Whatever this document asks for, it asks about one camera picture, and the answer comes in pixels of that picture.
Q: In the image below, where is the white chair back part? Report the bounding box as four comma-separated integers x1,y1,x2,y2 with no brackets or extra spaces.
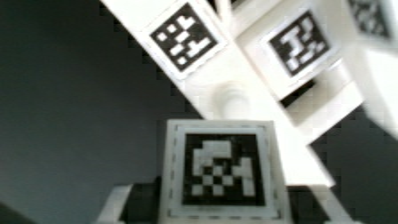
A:
100,0,398,185

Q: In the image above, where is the small white tagged cube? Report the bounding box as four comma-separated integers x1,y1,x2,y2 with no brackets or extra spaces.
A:
159,119,294,224

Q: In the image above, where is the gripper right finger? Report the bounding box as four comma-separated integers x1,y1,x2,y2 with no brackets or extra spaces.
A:
289,185,356,224

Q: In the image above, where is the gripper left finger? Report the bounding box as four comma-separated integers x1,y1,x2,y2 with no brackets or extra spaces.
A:
95,183,161,224

